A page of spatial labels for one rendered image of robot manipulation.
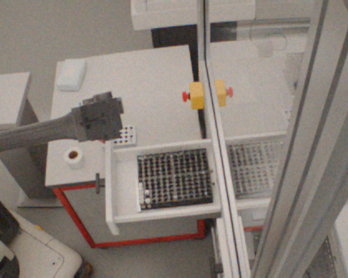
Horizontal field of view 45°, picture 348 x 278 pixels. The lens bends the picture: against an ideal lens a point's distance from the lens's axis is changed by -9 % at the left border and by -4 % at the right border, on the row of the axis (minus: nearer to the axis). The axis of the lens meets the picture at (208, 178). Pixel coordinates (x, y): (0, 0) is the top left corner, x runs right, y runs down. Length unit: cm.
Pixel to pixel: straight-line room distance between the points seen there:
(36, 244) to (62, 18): 194
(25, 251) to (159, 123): 89
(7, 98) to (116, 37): 141
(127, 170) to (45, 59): 185
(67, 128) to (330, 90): 74
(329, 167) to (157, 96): 148
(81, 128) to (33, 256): 122
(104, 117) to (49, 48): 233
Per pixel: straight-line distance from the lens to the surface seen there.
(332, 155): 31
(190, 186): 141
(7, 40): 352
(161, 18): 195
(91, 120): 97
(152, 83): 182
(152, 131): 167
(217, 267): 126
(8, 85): 202
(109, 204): 134
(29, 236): 214
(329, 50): 28
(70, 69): 190
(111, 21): 334
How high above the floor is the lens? 211
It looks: 61 degrees down
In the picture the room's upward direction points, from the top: 1 degrees counter-clockwise
